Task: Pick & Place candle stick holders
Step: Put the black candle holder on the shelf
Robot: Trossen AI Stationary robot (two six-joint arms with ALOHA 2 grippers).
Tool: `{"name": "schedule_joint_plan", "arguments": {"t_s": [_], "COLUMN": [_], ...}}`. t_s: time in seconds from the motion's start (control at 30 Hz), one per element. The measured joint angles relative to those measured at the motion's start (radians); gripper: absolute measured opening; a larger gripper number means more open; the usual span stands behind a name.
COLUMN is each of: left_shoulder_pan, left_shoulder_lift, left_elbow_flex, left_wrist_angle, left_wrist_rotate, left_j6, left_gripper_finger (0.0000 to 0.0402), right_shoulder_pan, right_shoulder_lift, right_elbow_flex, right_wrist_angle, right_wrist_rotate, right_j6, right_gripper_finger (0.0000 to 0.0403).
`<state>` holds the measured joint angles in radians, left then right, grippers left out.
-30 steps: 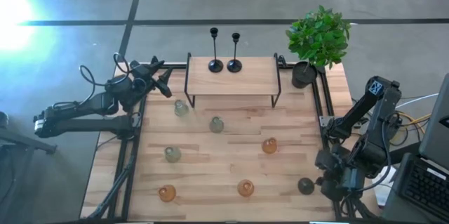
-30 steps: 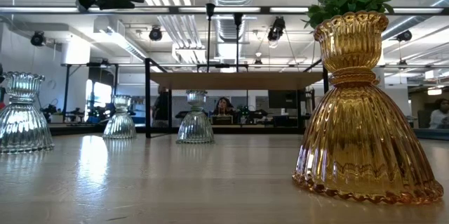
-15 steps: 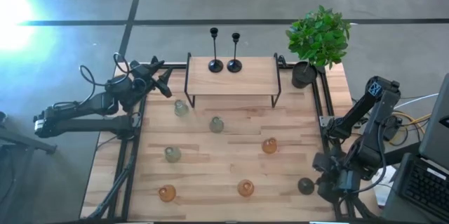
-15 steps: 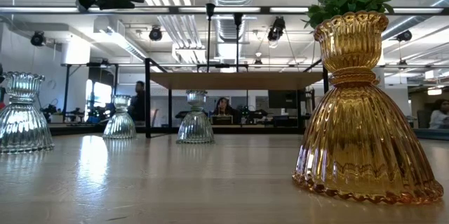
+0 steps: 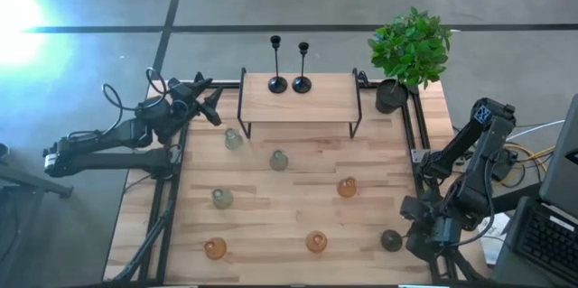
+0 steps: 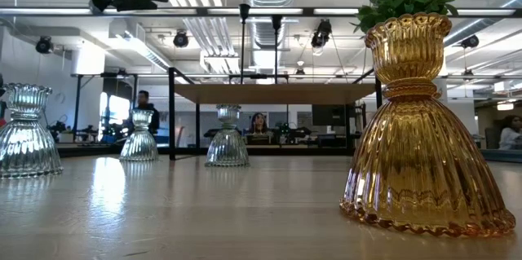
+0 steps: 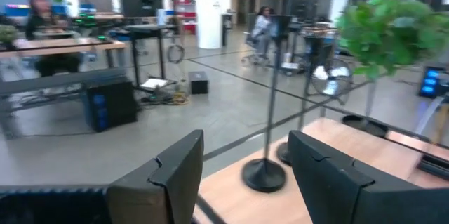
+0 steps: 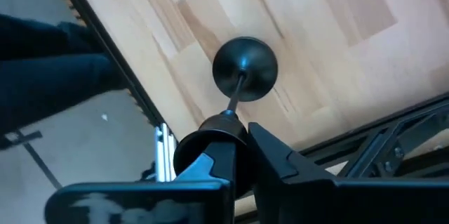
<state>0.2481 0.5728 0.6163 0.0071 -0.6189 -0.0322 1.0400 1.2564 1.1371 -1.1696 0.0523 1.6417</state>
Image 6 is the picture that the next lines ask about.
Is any medium black metal candlestick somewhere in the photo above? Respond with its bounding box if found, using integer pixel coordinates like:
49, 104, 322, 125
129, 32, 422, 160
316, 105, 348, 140
271, 14, 284, 86

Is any clear ribbed glass candle holder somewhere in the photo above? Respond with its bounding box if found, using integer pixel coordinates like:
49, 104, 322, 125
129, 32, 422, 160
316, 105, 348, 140
118, 108, 160, 162
0, 82, 64, 179
204, 104, 250, 168

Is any amber ribbed glass candle holder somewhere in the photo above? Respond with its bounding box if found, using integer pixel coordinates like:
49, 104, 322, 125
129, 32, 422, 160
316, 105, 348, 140
339, 11, 517, 237

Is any black ceiling spotlight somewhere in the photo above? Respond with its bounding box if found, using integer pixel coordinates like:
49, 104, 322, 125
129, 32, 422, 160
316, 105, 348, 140
460, 34, 480, 49
35, 35, 54, 55
310, 19, 333, 49
172, 30, 190, 48

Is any tallest black metal candlestick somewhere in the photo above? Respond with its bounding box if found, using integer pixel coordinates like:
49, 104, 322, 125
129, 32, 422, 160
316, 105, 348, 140
238, 2, 252, 86

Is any person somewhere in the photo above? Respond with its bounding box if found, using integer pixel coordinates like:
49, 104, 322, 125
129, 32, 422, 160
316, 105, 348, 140
248, 112, 271, 135
498, 114, 522, 151
132, 90, 161, 137

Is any black background monitor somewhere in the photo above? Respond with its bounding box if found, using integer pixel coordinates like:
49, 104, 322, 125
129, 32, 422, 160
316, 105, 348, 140
312, 104, 348, 127

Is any wooden shelf black metal frame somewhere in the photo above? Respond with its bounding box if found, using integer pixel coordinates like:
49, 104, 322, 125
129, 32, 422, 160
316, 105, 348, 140
167, 66, 384, 162

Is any black overhead frame beam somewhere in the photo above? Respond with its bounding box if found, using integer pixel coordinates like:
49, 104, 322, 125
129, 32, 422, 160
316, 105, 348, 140
0, 6, 522, 19

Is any black table back rail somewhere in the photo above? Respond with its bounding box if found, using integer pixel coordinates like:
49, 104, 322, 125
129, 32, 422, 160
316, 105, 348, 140
56, 145, 356, 157

